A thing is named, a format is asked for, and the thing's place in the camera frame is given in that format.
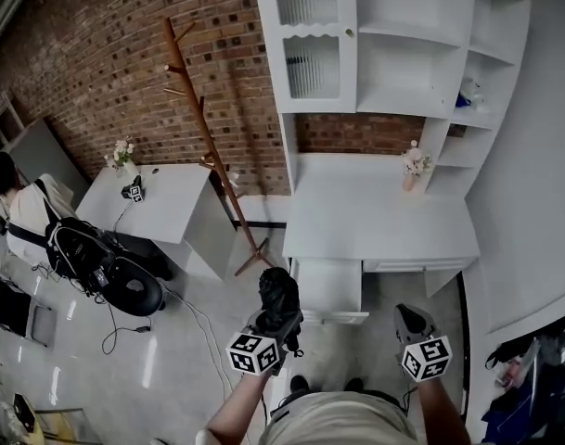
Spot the grey metal cabinet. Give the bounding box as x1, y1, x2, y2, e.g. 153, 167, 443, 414
6, 118, 92, 199

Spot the person's right forearm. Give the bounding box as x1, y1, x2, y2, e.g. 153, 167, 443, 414
416, 376, 472, 445

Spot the white floor cable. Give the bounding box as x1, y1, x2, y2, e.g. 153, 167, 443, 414
160, 287, 239, 401

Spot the grey flat case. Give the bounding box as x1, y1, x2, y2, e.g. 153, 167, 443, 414
29, 306, 55, 348

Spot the white vase with white flowers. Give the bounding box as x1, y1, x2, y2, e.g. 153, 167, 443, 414
104, 135, 140, 179

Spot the white desk drawer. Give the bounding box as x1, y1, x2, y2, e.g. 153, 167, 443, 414
361, 257, 465, 273
289, 257, 371, 326

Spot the white cabinet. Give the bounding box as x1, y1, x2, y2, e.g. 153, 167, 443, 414
75, 162, 238, 283

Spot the blue and white shelf ornament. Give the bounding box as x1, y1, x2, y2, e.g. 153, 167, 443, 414
456, 77, 486, 110

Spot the black shoulder bag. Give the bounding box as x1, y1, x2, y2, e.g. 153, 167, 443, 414
484, 337, 534, 371

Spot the person's left forearm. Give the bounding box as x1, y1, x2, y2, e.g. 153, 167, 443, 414
204, 371, 270, 445

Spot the black box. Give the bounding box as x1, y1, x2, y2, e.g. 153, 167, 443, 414
0, 270, 33, 338

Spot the person's light shirt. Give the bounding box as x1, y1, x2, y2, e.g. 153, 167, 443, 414
258, 389, 421, 445

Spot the white desk with hutch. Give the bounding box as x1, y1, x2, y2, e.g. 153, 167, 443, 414
251, 0, 533, 326

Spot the yellow frame object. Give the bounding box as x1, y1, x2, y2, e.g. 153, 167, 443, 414
11, 390, 45, 445

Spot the wooden coat rack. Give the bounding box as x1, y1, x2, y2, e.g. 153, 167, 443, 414
163, 16, 279, 278

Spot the white glass cabinet door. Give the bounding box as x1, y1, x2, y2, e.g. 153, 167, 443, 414
262, 0, 358, 115

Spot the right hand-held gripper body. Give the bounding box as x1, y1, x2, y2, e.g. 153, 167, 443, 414
392, 302, 453, 383

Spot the black cloth item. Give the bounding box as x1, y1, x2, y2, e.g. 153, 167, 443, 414
257, 266, 305, 359

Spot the black round cushion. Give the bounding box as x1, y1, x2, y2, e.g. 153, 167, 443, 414
96, 254, 166, 318

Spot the closed white desk drawer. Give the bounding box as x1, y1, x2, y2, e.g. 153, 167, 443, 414
361, 257, 465, 273

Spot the idle black gripper device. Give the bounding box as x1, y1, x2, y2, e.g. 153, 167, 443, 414
120, 176, 147, 204

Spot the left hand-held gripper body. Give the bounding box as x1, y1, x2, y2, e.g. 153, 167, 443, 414
225, 308, 306, 378

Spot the pink vase with flowers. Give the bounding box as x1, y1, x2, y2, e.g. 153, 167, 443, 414
400, 139, 435, 195

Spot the black floor cable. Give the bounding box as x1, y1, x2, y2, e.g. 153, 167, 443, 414
94, 292, 152, 357

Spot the blue cloth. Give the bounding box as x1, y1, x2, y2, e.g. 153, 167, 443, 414
480, 376, 562, 438

